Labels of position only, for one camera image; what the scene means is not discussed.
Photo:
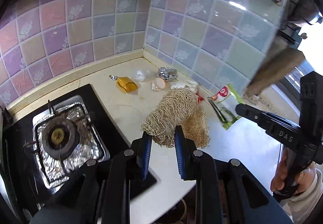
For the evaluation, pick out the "clear plastic bag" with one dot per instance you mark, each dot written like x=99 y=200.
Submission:
x=141 y=75

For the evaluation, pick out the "white sleeve forearm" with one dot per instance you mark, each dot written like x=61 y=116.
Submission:
x=302 y=205

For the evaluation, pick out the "white tissue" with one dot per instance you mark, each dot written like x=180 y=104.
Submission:
x=187 y=84

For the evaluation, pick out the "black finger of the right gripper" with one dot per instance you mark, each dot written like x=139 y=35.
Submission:
x=251 y=113

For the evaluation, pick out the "person's right hand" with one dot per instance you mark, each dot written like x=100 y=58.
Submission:
x=304 y=179

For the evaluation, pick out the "tan loofah scrubber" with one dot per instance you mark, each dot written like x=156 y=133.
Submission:
x=178 y=106

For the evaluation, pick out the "aluminium foil burner liner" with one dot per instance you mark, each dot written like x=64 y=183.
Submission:
x=55 y=172

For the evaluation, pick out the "round gas burner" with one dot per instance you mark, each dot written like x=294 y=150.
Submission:
x=60 y=137

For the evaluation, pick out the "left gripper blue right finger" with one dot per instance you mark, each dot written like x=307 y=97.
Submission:
x=184 y=153

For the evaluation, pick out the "black gas stove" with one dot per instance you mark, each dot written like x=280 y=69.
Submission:
x=98 y=192

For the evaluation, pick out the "green white food packet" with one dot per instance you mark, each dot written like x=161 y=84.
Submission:
x=224 y=103

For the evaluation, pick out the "brown wooden board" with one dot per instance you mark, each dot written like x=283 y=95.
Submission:
x=274 y=70

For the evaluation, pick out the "yellow snack wrapper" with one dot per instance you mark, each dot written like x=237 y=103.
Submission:
x=126 y=85

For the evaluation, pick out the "crumpled aluminium foil ball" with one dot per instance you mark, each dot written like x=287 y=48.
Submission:
x=167 y=74

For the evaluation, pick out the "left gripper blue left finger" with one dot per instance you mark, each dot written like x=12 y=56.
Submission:
x=142 y=151

